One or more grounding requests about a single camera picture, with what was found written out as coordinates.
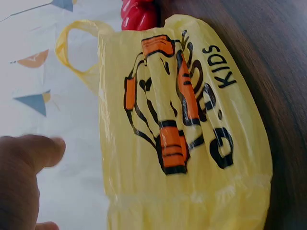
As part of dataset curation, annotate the person's left hand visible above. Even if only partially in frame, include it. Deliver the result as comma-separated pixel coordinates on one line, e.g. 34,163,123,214
0,134,66,230

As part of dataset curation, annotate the yellow printed plastic bag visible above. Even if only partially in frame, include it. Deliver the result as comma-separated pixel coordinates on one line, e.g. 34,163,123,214
55,14,273,230

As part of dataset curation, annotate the red plastic object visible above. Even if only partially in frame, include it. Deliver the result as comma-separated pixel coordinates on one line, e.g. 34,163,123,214
121,0,159,31

